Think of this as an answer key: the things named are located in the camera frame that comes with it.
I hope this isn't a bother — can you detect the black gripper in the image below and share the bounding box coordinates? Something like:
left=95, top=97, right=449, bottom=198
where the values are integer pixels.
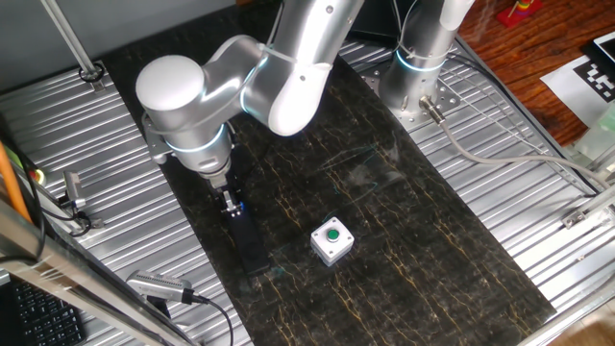
left=207, top=173, right=245, bottom=218

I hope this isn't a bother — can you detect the black soundbar speaker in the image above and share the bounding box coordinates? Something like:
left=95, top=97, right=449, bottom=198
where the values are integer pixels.
left=209, top=185, right=271, bottom=277

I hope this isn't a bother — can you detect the white green push-button box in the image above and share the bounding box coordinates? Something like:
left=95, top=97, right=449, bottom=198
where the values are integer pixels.
left=309, top=216, right=356, bottom=267

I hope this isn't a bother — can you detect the grey clamp tool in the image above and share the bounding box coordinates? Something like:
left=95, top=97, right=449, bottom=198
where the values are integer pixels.
left=61, top=170, right=88, bottom=211

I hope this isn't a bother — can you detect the black marble pattern mat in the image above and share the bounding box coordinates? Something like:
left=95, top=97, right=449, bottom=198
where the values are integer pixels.
left=101, top=9, right=557, bottom=346

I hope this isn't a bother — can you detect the black keyboard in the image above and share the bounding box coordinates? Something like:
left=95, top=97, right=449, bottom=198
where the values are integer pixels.
left=9, top=278, right=87, bottom=346

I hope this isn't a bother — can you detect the orange pole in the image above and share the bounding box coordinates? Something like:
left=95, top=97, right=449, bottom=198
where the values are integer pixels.
left=0, top=141, right=33, bottom=225

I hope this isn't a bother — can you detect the paper with black marker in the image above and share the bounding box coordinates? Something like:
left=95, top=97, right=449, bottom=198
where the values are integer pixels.
left=540, top=55, right=615, bottom=129

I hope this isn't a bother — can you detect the translucent plastic container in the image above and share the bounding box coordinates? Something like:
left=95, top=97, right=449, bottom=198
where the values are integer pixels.
left=574, top=103, right=615, bottom=162

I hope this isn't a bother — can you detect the white screen tablet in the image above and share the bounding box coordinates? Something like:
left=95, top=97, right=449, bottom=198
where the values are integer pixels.
left=579, top=31, right=615, bottom=74

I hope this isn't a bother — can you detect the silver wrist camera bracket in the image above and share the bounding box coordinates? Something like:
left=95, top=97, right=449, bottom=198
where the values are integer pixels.
left=140, top=112, right=175, bottom=166

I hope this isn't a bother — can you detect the black camera cable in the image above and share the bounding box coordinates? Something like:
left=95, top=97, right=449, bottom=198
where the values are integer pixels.
left=191, top=293, right=235, bottom=346

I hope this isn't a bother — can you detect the silver ribbed depth camera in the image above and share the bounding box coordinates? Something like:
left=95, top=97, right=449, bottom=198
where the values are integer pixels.
left=125, top=269, right=196, bottom=305

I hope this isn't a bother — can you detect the aluminium frame bar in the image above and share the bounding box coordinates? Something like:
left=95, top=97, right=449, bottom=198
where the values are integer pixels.
left=0, top=199, right=199, bottom=346

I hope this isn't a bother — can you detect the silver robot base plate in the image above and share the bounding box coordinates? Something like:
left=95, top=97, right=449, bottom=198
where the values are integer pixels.
left=362, top=71, right=462, bottom=134

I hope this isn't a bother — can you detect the aluminium camera pole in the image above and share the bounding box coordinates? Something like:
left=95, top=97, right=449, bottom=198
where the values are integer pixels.
left=39, top=0, right=106, bottom=93

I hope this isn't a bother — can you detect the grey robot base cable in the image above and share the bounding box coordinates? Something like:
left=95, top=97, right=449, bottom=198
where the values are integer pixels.
left=418, top=95, right=612, bottom=191

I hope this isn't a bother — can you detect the red ring stacking toy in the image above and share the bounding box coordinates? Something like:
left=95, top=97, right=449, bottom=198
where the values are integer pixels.
left=496, top=0, right=545, bottom=29

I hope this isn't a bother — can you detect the aluminium rail with bracket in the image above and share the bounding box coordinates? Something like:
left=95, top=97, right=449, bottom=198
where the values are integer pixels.
left=560, top=185, right=615, bottom=230

